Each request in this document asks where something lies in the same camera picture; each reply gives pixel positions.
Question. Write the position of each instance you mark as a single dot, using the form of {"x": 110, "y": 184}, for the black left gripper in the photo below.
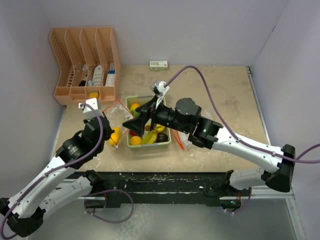
{"x": 110, "y": 131}

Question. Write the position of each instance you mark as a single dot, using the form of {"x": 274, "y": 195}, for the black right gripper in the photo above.
{"x": 138, "y": 124}

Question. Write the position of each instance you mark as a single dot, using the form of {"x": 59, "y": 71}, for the yellow star fruit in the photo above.
{"x": 149, "y": 138}

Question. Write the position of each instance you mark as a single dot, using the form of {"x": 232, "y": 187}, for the yellow mango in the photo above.
{"x": 115, "y": 136}

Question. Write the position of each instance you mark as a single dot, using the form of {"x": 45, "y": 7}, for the clear zip bag orange zipper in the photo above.
{"x": 117, "y": 113}

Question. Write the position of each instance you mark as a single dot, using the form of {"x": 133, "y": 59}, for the yellow banana bunch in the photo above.
{"x": 158, "y": 128}

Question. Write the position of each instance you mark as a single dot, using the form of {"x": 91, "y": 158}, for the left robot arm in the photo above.
{"x": 26, "y": 211}

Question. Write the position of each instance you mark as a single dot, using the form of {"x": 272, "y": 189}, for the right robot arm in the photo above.
{"x": 272, "y": 170}

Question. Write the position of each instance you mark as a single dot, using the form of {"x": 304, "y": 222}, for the clear zip bag on table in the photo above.
{"x": 185, "y": 142}

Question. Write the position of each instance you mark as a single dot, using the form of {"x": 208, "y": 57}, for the red apple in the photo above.
{"x": 132, "y": 133}

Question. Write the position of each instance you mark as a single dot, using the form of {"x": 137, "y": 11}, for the orange fruit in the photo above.
{"x": 135, "y": 140}

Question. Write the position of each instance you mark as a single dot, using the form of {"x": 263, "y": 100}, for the green orange mango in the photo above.
{"x": 133, "y": 108}

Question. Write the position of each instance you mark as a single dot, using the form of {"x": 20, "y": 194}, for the pale green plastic basket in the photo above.
{"x": 142, "y": 99}

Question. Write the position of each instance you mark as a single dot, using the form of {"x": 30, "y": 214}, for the dark purple mangosteen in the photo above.
{"x": 162, "y": 137}

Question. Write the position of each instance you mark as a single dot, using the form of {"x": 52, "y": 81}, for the yellow block in organizer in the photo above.
{"x": 94, "y": 95}

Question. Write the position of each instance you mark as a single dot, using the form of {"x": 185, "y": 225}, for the white blue items in organizer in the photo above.
{"x": 93, "y": 76}

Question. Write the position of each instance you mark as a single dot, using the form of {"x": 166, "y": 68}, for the small white green box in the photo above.
{"x": 158, "y": 65}

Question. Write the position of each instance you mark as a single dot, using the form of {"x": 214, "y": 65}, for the pink desk file organizer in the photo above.
{"x": 73, "y": 46}

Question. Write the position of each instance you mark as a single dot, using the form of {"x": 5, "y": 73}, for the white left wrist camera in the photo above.
{"x": 91, "y": 108}

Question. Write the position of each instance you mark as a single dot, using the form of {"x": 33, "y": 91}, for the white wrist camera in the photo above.
{"x": 159, "y": 88}
{"x": 91, "y": 108}

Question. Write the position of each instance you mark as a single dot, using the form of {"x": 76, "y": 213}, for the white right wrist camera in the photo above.
{"x": 159, "y": 88}

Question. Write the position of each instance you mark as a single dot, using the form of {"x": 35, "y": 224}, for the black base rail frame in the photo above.
{"x": 204, "y": 188}

